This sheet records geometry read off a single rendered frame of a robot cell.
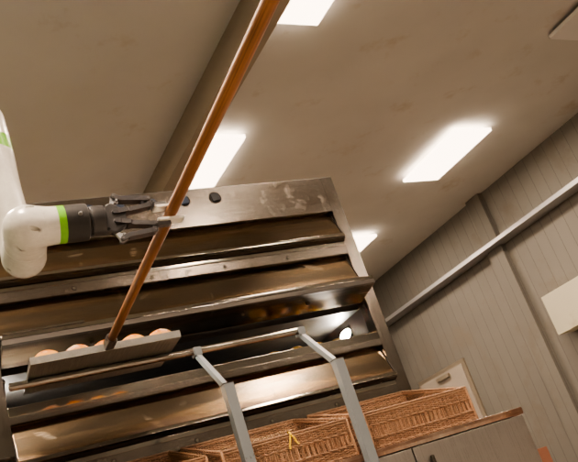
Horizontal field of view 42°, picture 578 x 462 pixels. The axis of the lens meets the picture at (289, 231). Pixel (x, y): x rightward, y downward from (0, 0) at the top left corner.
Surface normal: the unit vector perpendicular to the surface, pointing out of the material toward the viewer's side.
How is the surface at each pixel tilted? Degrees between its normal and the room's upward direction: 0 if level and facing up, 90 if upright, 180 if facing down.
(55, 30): 180
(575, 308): 90
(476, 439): 90
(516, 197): 90
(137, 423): 70
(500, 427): 90
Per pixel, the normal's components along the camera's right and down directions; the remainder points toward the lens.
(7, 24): 0.30, 0.88
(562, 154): -0.86, 0.09
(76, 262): 0.25, -0.73
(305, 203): 0.37, -0.47
